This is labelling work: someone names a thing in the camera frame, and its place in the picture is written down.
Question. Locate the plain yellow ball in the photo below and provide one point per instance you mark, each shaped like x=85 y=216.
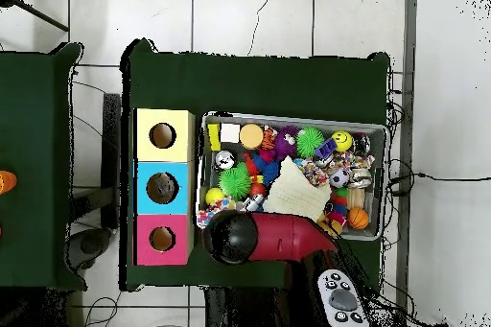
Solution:
x=215 y=196

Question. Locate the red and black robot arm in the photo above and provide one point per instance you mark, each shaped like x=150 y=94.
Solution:
x=284 y=236

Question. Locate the small orange object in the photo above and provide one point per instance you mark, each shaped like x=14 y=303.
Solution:
x=6 y=183

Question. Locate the green cloth side table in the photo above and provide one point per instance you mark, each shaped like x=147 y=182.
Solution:
x=38 y=127

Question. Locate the polka dot cloth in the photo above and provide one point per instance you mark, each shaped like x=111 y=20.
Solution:
x=209 y=212

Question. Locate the brown plush toy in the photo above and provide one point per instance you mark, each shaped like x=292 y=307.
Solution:
x=331 y=227

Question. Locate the clear mesh bin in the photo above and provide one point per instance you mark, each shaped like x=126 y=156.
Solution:
x=368 y=189

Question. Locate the purple spiky ball with eyes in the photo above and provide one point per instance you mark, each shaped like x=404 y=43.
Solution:
x=285 y=143

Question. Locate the small orange basketball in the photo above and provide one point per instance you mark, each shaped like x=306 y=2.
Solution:
x=358 y=218

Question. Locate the wooden box with three holes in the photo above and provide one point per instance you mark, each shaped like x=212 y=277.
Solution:
x=180 y=189

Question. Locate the cream knitted cloth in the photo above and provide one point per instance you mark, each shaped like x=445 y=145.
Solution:
x=295 y=189

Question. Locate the green spiky ball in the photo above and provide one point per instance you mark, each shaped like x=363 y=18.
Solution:
x=235 y=181
x=310 y=142

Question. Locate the yellow smiley ball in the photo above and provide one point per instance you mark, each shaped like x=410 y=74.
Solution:
x=343 y=140

